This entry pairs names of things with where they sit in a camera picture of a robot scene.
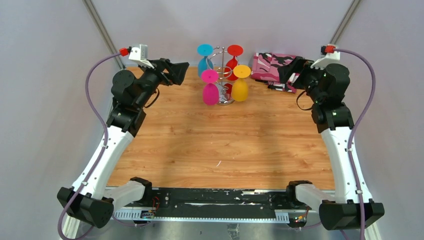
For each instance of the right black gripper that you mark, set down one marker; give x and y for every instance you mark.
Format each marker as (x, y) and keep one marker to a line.
(296, 66)

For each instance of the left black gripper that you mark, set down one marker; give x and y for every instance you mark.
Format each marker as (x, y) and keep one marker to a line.
(176, 71)

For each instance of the blue plastic wine glass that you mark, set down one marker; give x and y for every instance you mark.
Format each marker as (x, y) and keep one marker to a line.
(204, 50)

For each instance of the chrome wine glass rack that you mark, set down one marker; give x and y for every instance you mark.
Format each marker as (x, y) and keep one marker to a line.
(224, 86)

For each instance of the red plastic wine glass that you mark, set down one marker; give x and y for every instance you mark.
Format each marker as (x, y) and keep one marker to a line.
(234, 51)

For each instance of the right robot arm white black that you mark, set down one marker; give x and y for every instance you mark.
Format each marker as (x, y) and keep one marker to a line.
(352, 206)

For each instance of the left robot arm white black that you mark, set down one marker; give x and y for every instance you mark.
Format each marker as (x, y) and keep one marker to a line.
(87, 199)

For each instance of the pink plastic wine glass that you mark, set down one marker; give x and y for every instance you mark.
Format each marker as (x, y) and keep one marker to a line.
(210, 93)

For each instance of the yellow plastic wine glass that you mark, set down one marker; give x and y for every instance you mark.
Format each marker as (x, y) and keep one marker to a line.
(240, 89)

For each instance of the pink camouflage cloth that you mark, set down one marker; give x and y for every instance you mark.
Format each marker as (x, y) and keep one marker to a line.
(265, 69)

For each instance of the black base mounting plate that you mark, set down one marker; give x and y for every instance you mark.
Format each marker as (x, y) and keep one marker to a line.
(223, 204)

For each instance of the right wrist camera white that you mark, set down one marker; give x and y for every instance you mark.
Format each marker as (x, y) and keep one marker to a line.
(329, 56)

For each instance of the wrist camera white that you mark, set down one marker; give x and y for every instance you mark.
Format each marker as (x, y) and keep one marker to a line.
(329, 56)
(138, 54)

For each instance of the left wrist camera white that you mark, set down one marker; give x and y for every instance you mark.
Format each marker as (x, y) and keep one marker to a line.
(138, 54)

